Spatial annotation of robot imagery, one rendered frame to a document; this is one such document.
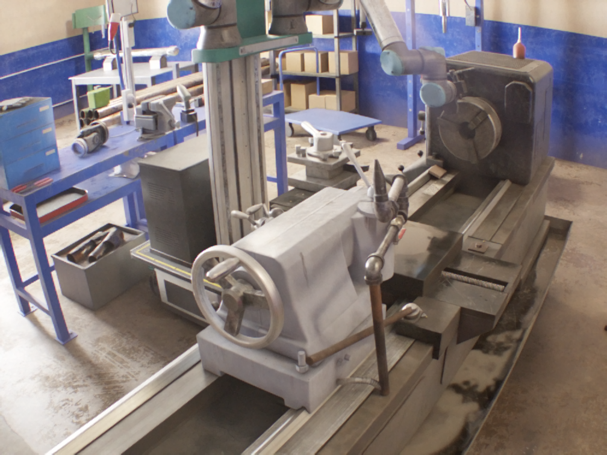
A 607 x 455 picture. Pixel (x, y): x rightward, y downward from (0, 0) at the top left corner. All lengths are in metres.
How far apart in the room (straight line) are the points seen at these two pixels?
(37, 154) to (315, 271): 2.05
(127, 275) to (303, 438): 2.42
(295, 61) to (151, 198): 3.77
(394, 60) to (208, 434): 1.26
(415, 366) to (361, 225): 0.35
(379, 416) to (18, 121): 2.27
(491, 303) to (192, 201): 1.68
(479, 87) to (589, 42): 3.30
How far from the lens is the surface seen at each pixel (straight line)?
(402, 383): 1.32
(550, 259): 2.86
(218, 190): 2.70
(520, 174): 2.48
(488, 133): 2.25
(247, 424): 1.38
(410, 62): 1.90
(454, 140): 2.31
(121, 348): 2.97
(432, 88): 1.95
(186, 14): 2.15
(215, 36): 2.31
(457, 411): 1.88
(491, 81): 2.42
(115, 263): 3.36
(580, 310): 3.27
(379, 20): 1.97
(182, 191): 2.73
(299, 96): 6.48
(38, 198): 2.81
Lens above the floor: 1.69
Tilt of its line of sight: 26 degrees down
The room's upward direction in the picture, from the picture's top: 2 degrees counter-clockwise
